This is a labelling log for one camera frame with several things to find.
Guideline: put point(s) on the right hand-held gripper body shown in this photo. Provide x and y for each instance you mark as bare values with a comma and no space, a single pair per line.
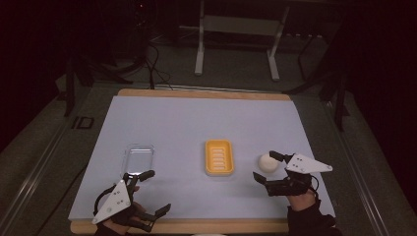
306,165

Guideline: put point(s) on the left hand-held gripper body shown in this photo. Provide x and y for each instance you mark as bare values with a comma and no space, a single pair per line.
113,200

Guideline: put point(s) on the white round soap bar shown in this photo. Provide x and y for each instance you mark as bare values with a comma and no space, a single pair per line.
268,163

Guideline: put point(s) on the clear plastic container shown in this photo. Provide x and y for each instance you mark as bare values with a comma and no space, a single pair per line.
137,159

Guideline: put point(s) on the yellow soap dish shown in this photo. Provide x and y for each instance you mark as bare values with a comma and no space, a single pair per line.
219,157

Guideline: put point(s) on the person's left hand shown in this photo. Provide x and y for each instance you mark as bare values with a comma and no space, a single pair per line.
137,209

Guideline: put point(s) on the person's right hand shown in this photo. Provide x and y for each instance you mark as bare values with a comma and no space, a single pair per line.
302,201

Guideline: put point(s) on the pale blue table mat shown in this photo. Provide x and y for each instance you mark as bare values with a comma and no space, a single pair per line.
196,124

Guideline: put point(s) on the black metal stand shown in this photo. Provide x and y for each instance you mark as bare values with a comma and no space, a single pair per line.
331,85

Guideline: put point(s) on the black tripod stand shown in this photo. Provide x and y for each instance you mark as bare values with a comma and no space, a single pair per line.
82,75

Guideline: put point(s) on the white metal stand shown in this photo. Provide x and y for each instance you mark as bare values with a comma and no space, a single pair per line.
239,24

